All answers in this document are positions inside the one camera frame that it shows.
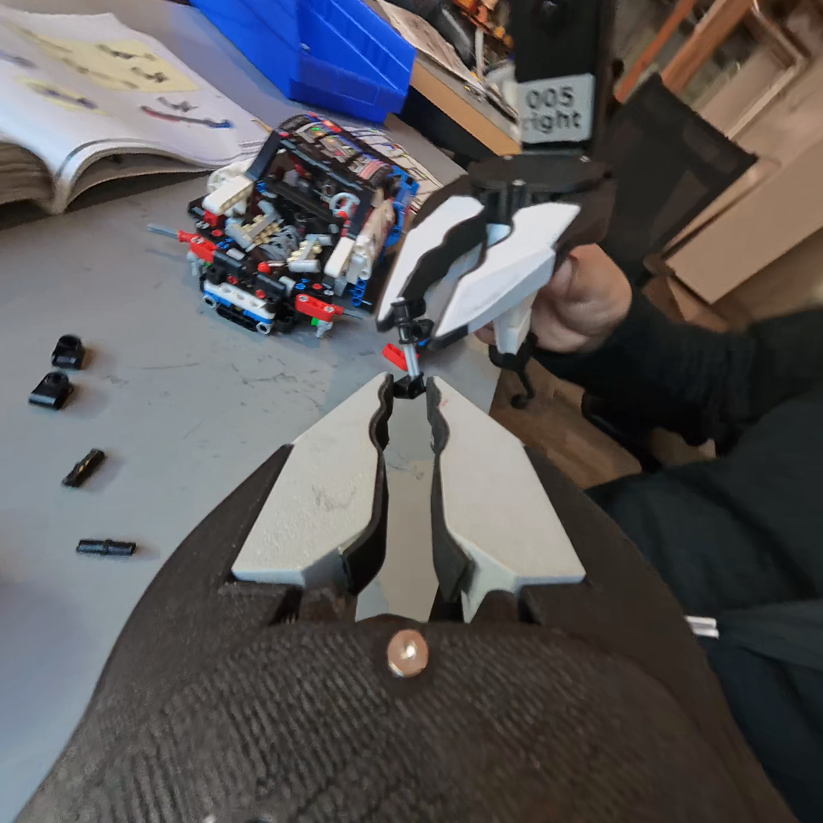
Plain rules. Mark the black beam with red elbow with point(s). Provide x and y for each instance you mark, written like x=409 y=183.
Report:
x=395 y=355

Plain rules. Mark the person's right forearm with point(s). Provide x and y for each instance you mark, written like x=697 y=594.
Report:
x=694 y=373

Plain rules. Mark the toy brick race car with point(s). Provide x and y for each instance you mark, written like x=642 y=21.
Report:
x=289 y=225

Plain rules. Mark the black brick connector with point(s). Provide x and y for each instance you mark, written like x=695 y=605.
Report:
x=50 y=391
x=67 y=352

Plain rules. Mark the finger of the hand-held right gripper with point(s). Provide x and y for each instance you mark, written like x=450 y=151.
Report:
x=424 y=251
x=514 y=263

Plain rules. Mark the shiny sticker sheet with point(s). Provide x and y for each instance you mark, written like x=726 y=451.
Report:
x=427 y=38

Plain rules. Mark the blue plastic bin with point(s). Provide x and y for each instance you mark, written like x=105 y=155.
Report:
x=321 y=51

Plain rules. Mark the black brick pin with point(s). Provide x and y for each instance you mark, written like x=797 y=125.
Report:
x=83 y=468
x=106 y=547

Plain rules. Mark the person's right hand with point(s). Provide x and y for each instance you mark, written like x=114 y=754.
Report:
x=585 y=302

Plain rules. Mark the person's black jacket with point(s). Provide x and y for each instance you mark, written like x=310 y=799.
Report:
x=739 y=546

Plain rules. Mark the open instruction book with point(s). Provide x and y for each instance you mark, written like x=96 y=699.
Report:
x=96 y=96

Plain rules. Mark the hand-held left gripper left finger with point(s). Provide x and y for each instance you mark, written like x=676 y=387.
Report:
x=315 y=501

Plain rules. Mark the black office chair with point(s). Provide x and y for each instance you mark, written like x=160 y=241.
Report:
x=681 y=173

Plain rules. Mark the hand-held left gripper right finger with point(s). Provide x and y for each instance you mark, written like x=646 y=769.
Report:
x=508 y=508

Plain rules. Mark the grey axle with black connectors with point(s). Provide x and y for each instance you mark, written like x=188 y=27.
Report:
x=411 y=386

